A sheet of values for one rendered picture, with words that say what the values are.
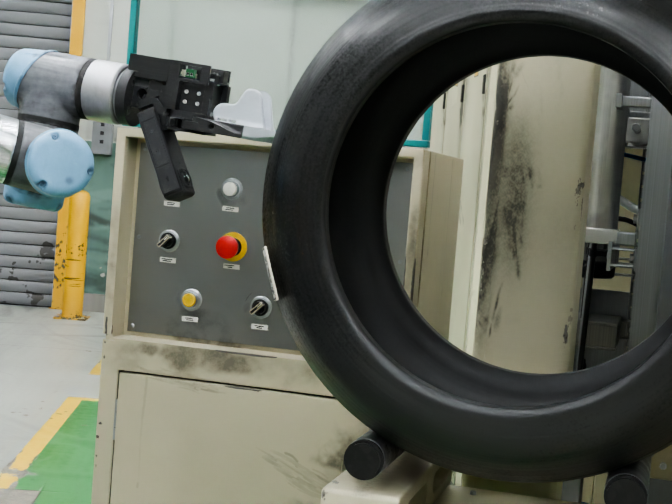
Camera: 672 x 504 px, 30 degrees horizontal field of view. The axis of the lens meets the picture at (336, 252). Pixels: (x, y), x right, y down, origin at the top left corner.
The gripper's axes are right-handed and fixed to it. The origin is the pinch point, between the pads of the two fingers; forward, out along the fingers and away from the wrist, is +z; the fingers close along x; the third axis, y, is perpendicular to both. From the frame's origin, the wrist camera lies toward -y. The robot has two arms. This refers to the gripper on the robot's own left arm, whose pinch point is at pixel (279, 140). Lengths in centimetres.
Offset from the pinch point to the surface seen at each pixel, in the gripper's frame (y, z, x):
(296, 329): -19.9, 8.7, -9.5
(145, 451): -58, -34, 60
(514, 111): 9.1, 22.8, 28.0
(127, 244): -24, -46, 65
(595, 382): -22.5, 40.5, 15.3
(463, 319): -60, -24, 341
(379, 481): -36.0, 19.7, -3.1
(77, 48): 35, -439, 794
